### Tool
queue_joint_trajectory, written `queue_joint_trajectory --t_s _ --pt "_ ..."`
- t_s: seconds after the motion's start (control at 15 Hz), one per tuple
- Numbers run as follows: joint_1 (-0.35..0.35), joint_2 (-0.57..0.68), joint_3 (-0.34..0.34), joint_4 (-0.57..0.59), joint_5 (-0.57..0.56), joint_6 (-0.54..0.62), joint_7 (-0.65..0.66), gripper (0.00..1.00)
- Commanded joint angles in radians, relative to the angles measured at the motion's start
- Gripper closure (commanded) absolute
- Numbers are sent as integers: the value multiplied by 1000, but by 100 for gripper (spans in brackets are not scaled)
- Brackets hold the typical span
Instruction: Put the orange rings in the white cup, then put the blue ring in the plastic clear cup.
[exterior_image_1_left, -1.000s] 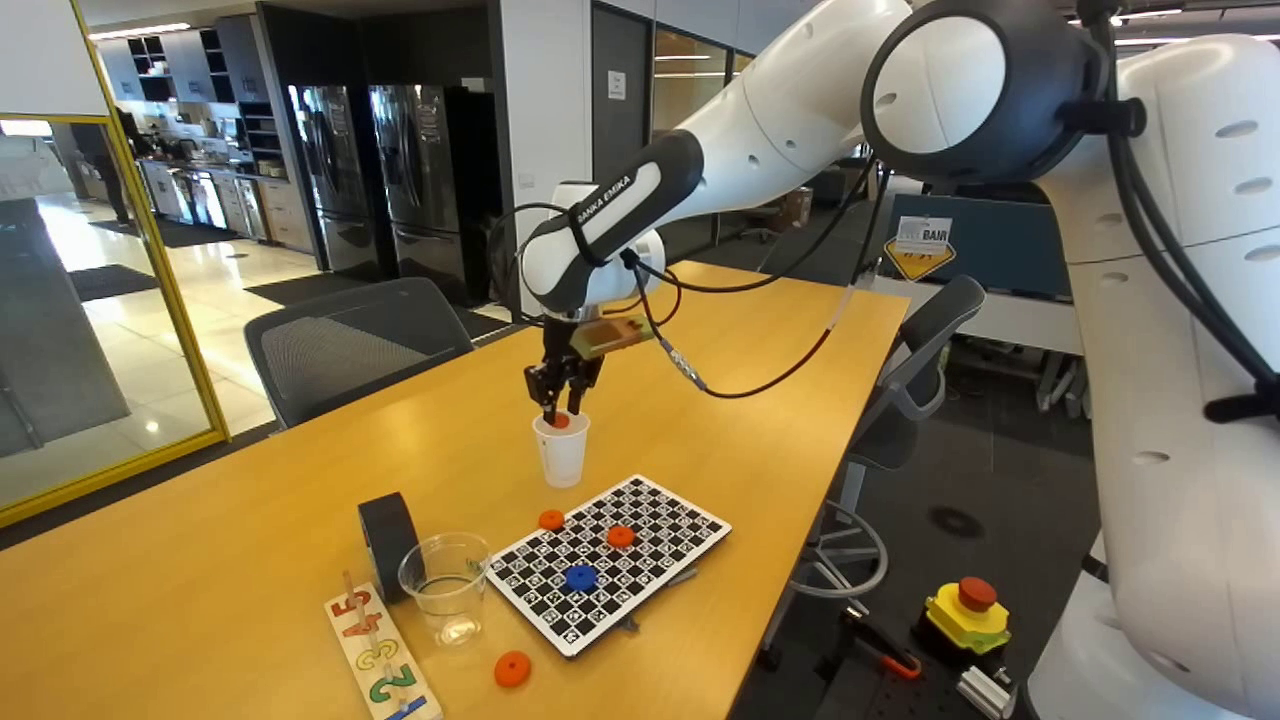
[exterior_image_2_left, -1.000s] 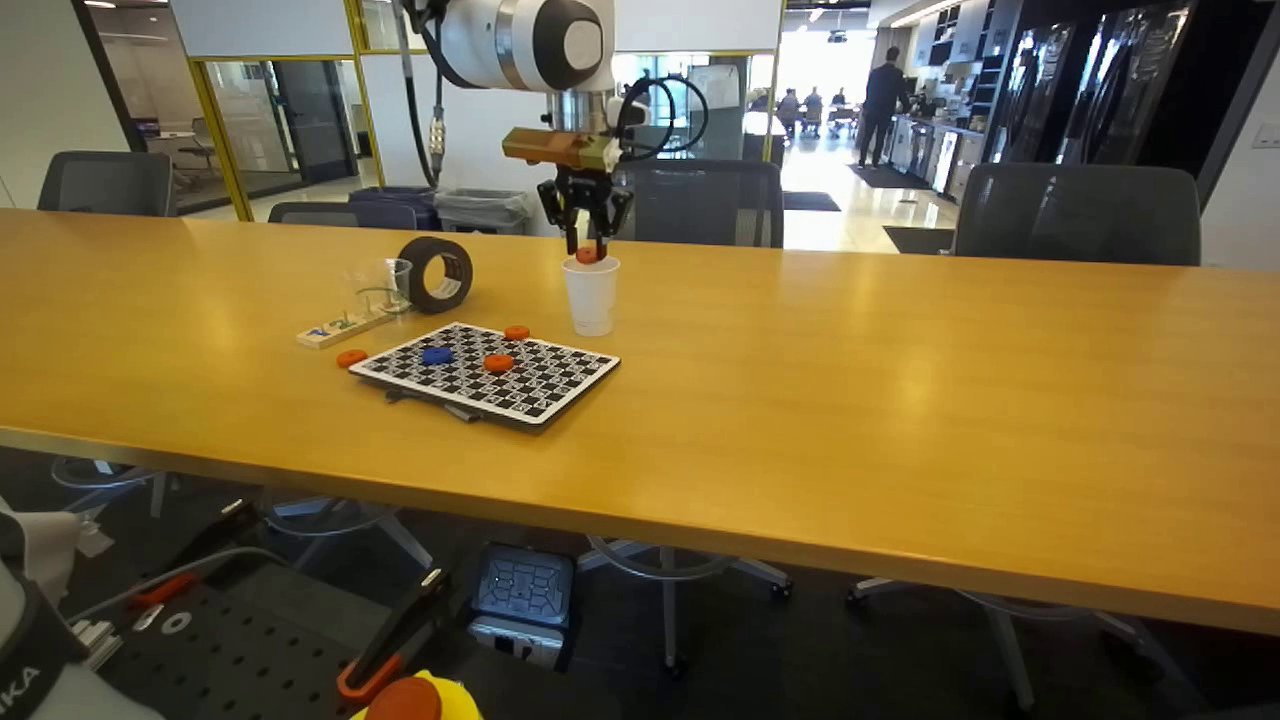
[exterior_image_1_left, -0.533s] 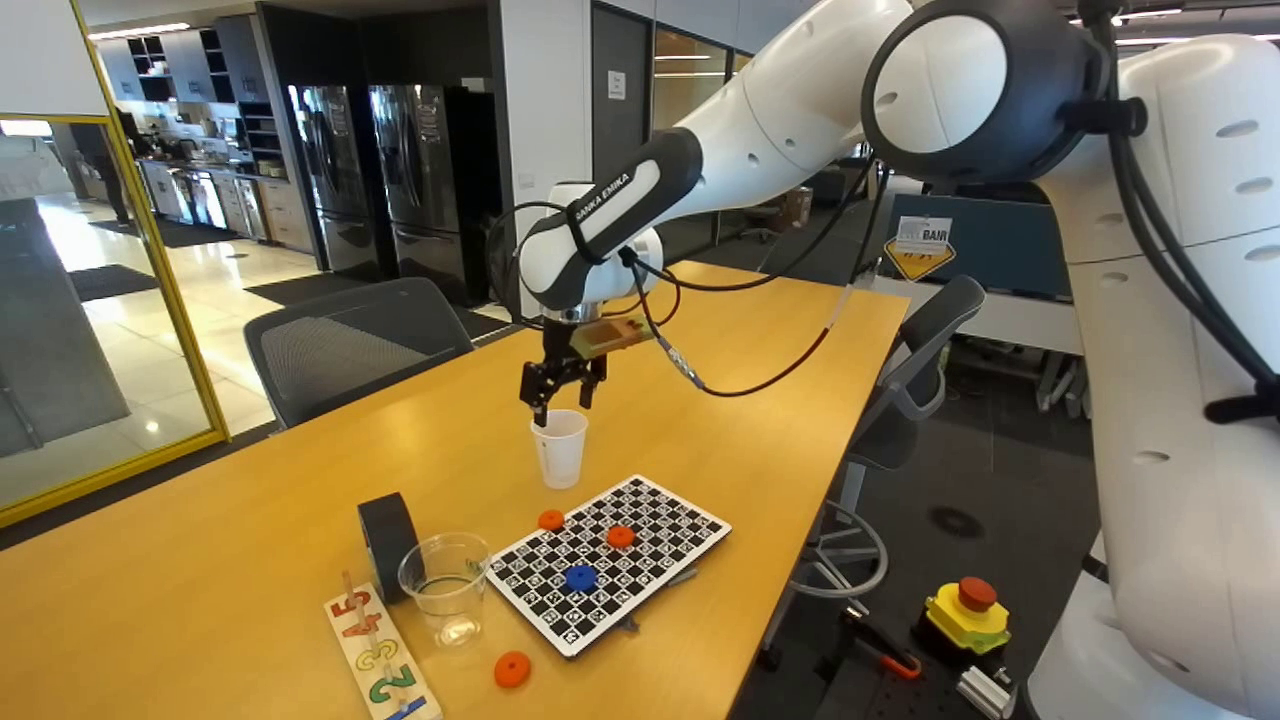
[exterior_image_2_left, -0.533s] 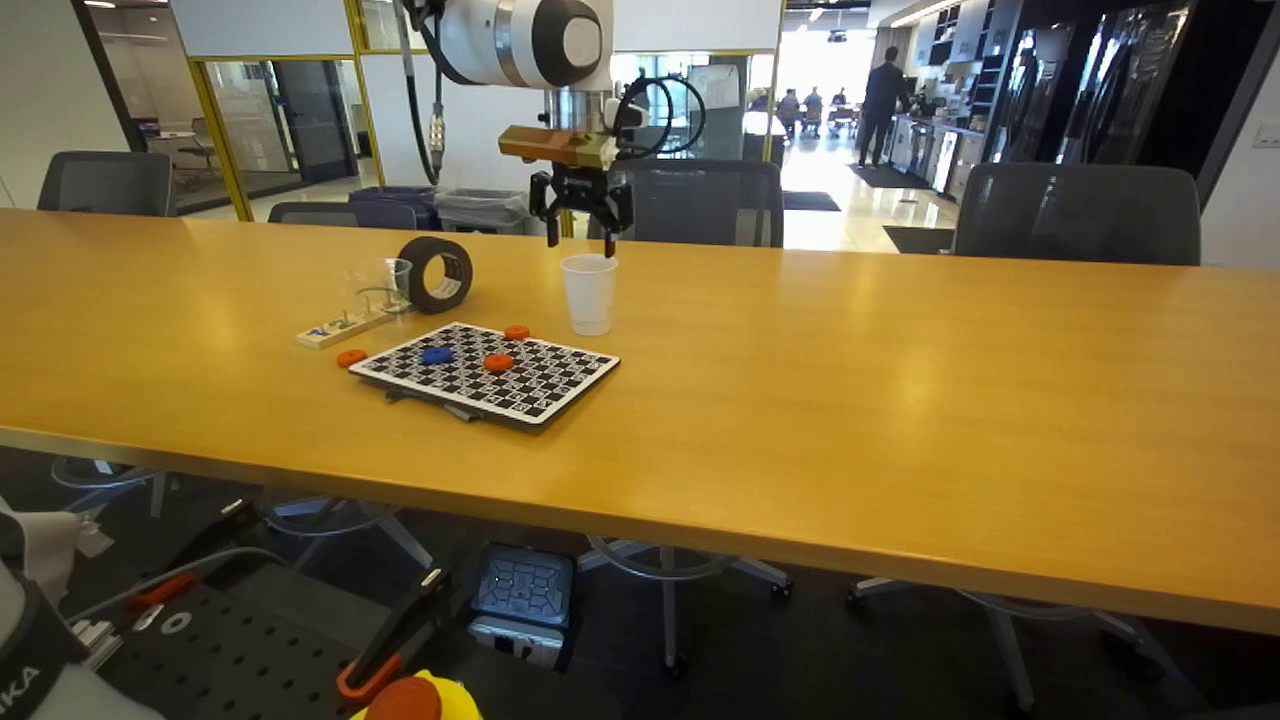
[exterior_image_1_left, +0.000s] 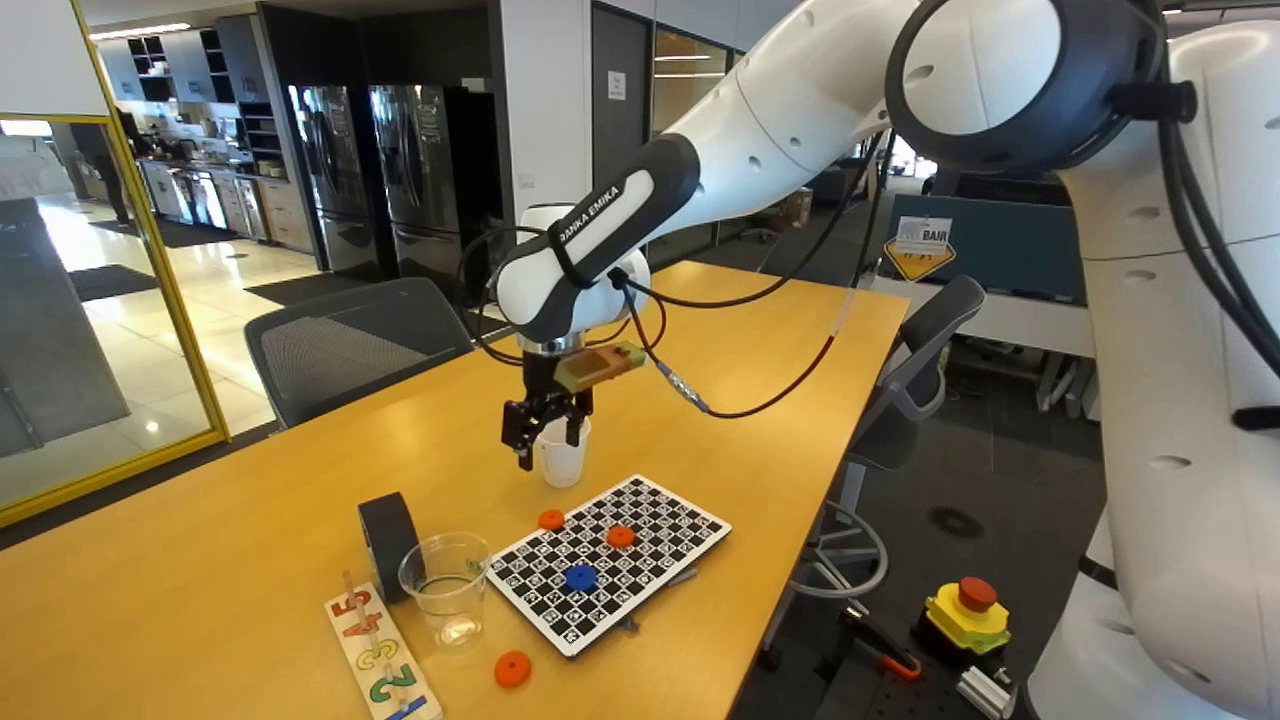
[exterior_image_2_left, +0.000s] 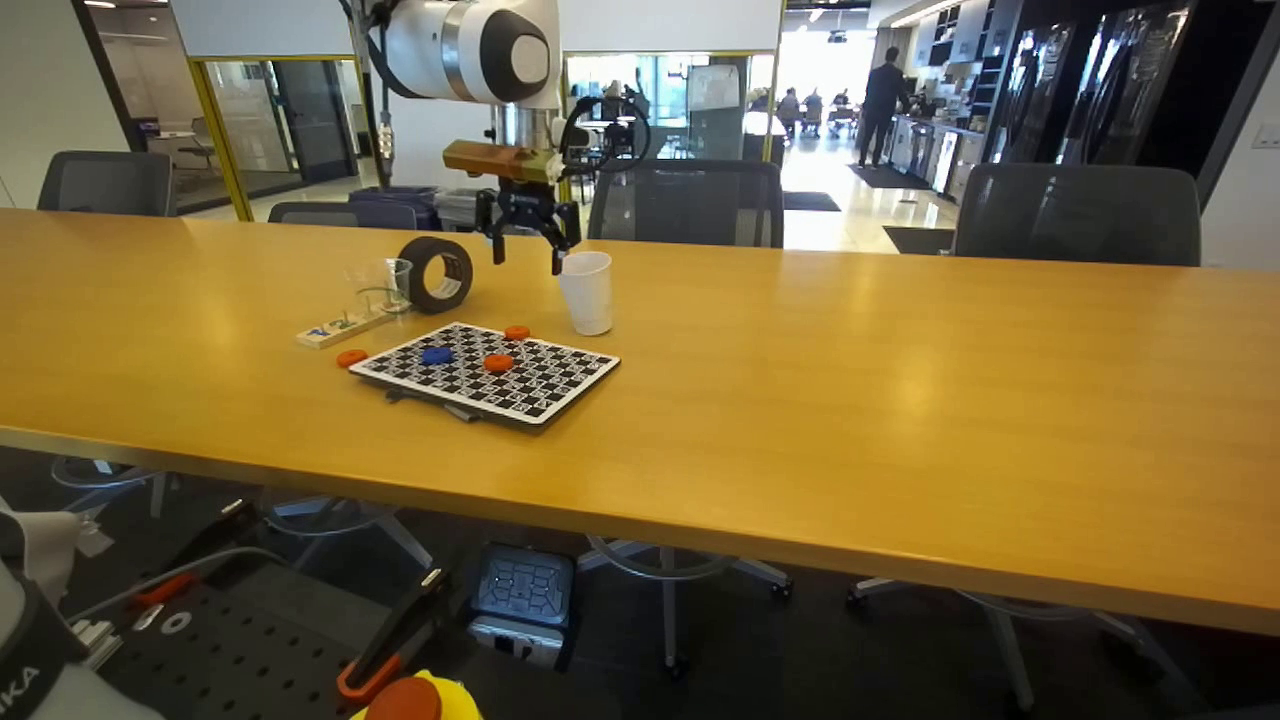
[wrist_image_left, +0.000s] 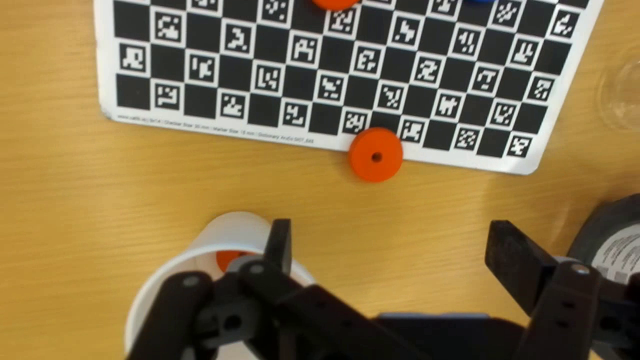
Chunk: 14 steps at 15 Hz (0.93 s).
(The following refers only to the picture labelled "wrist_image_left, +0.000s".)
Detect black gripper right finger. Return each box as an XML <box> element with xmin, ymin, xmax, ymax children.
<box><xmin>484</xmin><ymin>219</ymin><xmax>640</xmax><ymax>360</ymax></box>

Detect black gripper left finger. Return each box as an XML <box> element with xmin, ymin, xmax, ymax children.
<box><xmin>127</xmin><ymin>219</ymin><xmax>419</xmax><ymax>360</ymax></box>

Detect white cup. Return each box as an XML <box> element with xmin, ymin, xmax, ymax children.
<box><xmin>122</xmin><ymin>210</ymin><xmax>317</xmax><ymax>360</ymax></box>

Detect black tape roll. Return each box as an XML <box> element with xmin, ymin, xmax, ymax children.
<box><xmin>569</xmin><ymin>195</ymin><xmax>640</xmax><ymax>360</ymax></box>

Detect black white calibration checkerboard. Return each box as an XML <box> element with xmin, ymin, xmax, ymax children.
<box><xmin>92</xmin><ymin>0</ymin><xmax>607</xmax><ymax>179</ymax></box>

